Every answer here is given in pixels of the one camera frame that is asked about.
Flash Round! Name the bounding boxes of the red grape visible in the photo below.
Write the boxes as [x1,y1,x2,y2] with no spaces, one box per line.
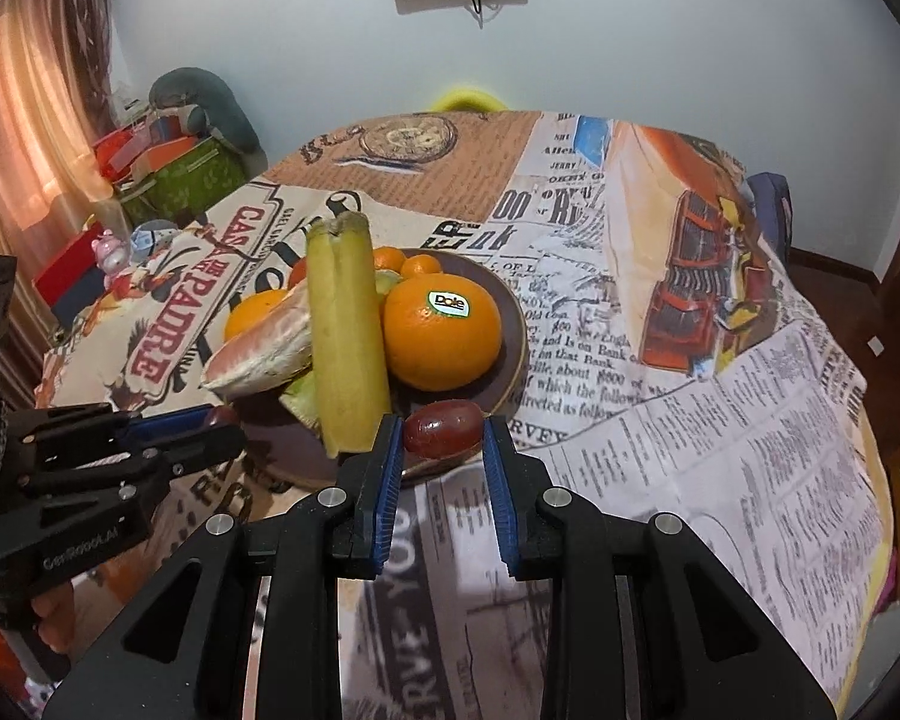
[203,405,240,427]
[403,400,484,461]

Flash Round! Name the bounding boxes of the dark purple plate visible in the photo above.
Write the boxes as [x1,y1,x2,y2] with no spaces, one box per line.
[232,252,528,491]

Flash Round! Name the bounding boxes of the short green sugarcane piece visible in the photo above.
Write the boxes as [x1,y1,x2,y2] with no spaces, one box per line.
[278,369,320,433]

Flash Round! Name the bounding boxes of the large orange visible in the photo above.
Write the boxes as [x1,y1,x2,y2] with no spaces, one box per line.
[224,289,287,341]

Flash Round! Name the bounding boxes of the peeled pomelo segment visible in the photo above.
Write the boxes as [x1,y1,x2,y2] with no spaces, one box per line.
[201,281,312,400]

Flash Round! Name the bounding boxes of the pink toy figure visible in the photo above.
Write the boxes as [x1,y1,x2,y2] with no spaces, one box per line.
[91,229,130,277]

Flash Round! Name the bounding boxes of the red box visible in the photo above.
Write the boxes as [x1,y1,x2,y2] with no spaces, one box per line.
[34,223,103,307]

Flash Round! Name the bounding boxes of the long yellow sugarcane piece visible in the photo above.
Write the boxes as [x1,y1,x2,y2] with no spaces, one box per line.
[305,211,391,458]

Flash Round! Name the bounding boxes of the red tomato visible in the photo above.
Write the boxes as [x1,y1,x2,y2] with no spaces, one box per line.
[287,259,307,289]

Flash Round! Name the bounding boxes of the orange box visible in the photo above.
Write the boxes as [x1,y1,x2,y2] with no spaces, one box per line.
[131,135,199,181]

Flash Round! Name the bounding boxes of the printed patchwork tablecloth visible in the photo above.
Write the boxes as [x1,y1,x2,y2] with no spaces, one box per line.
[38,112,893,718]

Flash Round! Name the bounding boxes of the small mandarin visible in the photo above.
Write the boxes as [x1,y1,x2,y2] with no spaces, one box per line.
[400,254,443,280]
[374,247,406,273]

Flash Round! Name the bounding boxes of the orange with Dole sticker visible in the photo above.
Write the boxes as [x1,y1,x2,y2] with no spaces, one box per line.
[382,273,502,392]

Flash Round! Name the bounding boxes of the grey plush toy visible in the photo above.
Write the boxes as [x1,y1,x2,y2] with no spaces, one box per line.
[149,67,261,154]

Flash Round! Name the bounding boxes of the pink curtain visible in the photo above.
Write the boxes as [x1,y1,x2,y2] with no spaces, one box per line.
[0,0,112,280]

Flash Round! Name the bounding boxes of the yellow chair back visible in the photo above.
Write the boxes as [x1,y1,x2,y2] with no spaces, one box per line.
[430,86,507,114]

